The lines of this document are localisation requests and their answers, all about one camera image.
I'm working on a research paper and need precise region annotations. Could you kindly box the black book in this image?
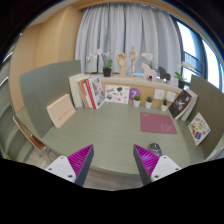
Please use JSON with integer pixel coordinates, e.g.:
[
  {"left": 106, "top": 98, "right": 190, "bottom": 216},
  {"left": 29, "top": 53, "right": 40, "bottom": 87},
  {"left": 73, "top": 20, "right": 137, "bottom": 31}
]
[{"left": 168, "top": 89, "right": 194, "bottom": 120}]

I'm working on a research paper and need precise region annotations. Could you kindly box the white wall socket plate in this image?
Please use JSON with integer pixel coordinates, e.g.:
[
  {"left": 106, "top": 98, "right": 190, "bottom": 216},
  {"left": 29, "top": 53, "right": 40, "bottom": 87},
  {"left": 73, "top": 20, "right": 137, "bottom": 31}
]
[{"left": 153, "top": 88, "right": 166, "bottom": 101}]

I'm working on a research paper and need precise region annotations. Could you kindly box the grey-green desk partition panel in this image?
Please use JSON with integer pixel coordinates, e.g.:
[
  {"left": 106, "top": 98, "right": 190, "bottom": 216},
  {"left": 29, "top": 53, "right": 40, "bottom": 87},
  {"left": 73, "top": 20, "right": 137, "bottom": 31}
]
[
  {"left": 18, "top": 59, "right": 83, "bottom": 138},
  {"left": 188, "top": 74, "right": 224, "bottom": 159}
]

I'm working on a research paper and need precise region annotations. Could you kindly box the wooden chair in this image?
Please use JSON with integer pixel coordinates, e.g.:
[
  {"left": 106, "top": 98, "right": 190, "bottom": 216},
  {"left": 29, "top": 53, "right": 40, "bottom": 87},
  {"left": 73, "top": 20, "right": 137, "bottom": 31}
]
[{"left": 12, "top": 115, "right": 53, "bottom": 163}]

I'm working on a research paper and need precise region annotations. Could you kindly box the small succulent in white pot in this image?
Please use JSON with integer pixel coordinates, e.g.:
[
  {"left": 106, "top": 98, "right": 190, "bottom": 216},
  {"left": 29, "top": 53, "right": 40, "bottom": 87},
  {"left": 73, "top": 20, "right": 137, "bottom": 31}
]
[
  {"left": 160, "top": 98, "right": 170, "bottom": 113},
  {"left": 144, "top": 96, "right": 154, "bottom": 110},
  {"left": 132, "top": 94, "right": 142, "bottom": 108}
]

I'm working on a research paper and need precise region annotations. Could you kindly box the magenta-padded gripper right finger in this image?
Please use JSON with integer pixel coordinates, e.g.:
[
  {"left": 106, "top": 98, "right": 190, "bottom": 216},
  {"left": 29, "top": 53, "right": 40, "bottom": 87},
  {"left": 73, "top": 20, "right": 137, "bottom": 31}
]
[{"left": 133, "top": 143, "right": 182, "bottom": 186}]

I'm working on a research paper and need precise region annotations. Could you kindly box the window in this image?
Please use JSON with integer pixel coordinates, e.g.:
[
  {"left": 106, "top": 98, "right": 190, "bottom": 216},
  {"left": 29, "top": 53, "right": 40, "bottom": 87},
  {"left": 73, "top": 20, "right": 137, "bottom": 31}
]
[{"left": 169, "top": 14, "right": 224, "bottom": 91}]

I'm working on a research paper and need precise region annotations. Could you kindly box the purple round sign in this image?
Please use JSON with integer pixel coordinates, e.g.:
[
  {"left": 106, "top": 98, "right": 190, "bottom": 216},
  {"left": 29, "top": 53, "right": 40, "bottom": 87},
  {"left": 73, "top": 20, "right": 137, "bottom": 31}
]
[{"left": 128, "top": 87, "right": 142, "bottom": 101}]

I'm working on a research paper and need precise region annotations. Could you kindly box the white sticker sheet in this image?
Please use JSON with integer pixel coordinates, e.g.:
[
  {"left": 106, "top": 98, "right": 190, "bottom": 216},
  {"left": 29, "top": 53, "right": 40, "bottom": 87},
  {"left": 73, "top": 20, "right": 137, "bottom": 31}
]
[
  {"left": 187, "top": 111, "right": 212, "bottom": 147},
  {"left": 104, "top": 84, "right": 131, "bottom": 105}
]

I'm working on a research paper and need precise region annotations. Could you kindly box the white wall switch plate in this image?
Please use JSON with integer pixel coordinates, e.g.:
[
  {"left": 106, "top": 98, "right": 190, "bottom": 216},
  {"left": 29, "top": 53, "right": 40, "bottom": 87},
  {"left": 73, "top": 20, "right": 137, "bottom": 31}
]
[{"left": 166, "top": 91, "right": 177, "bottom": 103}]

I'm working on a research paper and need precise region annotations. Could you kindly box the red-edged photo magazine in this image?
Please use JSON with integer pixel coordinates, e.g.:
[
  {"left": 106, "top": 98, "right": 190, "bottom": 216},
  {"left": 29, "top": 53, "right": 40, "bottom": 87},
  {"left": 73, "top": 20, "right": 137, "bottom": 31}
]
[{"left": 84, "top": 75, "right": 106, "bottom": 110}]

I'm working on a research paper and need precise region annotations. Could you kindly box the pink mouse pad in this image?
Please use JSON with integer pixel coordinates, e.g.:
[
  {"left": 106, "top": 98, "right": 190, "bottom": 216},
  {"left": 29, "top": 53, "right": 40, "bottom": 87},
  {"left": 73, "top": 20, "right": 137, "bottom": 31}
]
[{"left": 139, "top": 111, "right": 178, "bottom": 135}]

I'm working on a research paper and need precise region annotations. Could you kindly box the beige card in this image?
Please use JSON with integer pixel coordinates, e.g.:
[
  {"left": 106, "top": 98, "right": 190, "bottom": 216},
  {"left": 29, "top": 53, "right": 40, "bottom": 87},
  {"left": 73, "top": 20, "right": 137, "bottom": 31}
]
[{"left": 46, "top": 93, "right": 77, "bottom": 129}]

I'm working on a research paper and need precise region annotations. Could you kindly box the pink horse figurine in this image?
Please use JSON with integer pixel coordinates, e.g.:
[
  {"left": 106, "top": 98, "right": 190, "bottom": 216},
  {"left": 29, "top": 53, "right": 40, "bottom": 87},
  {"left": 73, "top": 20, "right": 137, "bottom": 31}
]
[{"left": 140, "top": 63, "right": 158, "bottom": 82}]

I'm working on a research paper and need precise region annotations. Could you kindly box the dark grey horse figurine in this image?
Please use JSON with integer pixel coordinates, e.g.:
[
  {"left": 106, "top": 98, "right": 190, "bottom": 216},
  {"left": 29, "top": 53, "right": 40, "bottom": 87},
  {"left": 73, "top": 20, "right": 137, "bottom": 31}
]
[{"left": 157, "top": 65, "right": 172, "bottom": 83}]

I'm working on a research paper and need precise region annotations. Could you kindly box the wooden hand model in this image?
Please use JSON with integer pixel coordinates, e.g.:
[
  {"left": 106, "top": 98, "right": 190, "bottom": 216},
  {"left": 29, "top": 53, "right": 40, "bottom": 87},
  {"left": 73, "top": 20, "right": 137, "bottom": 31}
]
[{"left": 116, "top": 51, "right": 128, "bottom": 78}]

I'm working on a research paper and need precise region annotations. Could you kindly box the stack of white books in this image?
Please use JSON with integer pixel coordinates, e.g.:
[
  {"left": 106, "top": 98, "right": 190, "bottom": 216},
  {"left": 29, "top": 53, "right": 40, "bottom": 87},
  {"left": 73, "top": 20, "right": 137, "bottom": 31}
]
[
  {"left": 179, "top": 89, "right": 199, "bottom": 122},
  {"left": 68, "top": 73, "right": 91, "bottom": 109}
]

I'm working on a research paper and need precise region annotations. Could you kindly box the wooden desk back shelf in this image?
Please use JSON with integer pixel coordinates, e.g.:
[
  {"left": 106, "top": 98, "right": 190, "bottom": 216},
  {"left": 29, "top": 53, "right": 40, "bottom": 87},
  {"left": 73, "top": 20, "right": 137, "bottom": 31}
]
[{"left": 79, "top": 73, "right": 188, "bottom": 109}]

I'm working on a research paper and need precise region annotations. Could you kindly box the grey curtain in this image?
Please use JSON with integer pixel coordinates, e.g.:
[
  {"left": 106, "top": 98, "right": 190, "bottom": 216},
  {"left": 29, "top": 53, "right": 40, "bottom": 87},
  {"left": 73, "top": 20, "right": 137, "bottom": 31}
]
[{"left": 74, "top": 3, "right": 183, "bottom": 75}]

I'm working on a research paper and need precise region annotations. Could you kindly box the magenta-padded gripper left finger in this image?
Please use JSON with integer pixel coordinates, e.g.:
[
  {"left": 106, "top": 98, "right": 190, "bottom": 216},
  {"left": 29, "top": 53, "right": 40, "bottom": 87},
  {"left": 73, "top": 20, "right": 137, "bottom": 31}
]
[{"left": 44, "top": 143, "right": 95, "bottom": 187}]

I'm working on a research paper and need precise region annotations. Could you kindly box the grey computer mouse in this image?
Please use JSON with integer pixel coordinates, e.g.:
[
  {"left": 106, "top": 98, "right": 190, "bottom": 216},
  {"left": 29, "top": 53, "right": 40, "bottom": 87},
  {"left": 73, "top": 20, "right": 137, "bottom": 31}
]
[{"left": 147, "top": 142, "right": 163, "bottom": 157}]

